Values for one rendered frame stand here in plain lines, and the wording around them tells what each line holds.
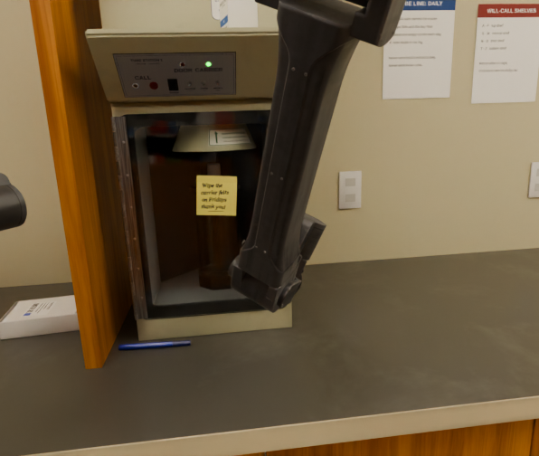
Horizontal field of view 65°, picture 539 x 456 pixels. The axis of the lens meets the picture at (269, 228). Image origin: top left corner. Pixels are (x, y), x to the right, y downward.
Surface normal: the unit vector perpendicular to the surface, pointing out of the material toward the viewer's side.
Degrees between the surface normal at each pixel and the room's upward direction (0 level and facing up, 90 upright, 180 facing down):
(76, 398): 0
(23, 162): 90
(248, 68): 135
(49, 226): 90
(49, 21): 90
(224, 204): 90
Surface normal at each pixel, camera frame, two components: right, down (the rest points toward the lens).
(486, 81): 0.12, 0.23
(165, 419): -0.04, -0.97
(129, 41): 0.11, 0.85
